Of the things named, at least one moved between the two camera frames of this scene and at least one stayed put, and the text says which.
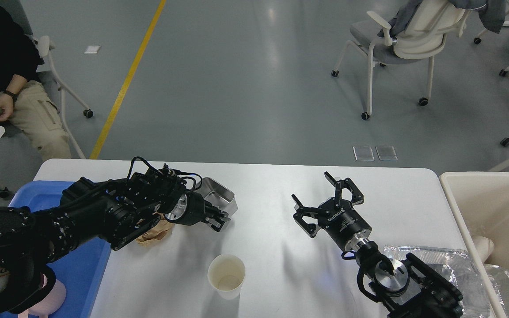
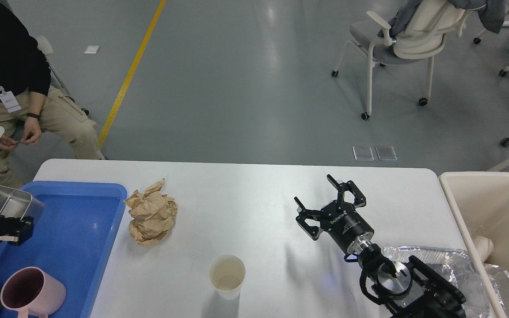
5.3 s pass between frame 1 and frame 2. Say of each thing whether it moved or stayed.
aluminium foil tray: stayed
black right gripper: stayed
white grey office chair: stayed
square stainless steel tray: moved
